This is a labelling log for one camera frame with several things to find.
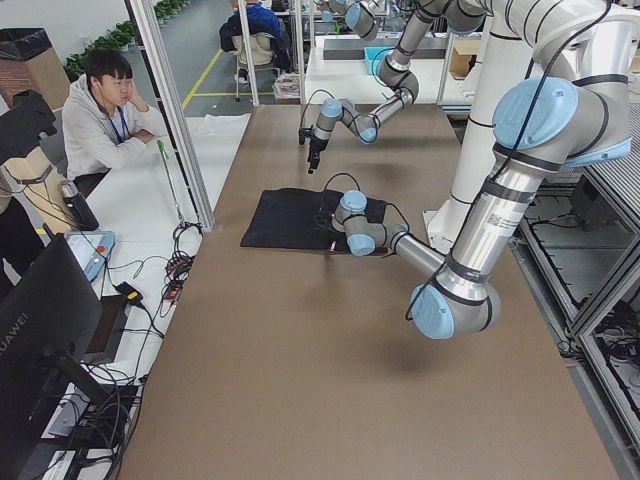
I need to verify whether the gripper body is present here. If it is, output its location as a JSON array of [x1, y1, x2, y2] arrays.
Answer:
[[328, 223, 346, 242], [309, 135, 328, 155]]

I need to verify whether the black graphic t-shirt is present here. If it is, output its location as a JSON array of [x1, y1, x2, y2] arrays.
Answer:
[[239, 187, 389, 254]]

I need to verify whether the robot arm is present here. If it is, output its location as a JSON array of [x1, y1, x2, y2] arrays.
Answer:
[[332, 74, 631, 339], [298, 1, 487, 174]]

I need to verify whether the blue plastic bin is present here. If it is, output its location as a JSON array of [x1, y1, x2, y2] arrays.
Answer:
[[364, 46, 395, 77]]

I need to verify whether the reacher grabber stick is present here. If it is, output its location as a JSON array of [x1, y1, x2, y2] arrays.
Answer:
[[156, 139, 185, 226]]

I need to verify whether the orange USB hub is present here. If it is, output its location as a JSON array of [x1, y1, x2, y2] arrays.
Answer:
[[162, 251, 195, 304]]

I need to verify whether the cardboard box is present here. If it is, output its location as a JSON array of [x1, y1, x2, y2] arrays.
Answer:
[[449, 38, 481, 79]]

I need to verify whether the black power adapter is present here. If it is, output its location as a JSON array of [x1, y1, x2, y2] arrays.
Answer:
[[114, 281, 144, 308]]

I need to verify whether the seated man in hoodie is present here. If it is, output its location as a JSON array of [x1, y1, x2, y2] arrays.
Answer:
[[62, 49, 167, 196]]

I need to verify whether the black water bottle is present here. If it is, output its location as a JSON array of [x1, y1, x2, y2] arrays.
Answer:
[[59, 179, 99, 231]]

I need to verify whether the blue teach pendant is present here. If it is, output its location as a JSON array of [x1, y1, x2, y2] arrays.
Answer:
[[64, 230, 115, 281]]

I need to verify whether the black Huawei monitor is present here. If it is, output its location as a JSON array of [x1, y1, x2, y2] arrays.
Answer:
[[1, 234, 109, 479]]

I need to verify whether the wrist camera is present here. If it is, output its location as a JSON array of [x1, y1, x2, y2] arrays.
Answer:
[[314, 210, 333, 231], [298, 127, 313, 146]]

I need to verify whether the aluminium frame post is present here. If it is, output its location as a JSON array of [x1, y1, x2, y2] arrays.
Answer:
[[124, 0, 215, 232]]

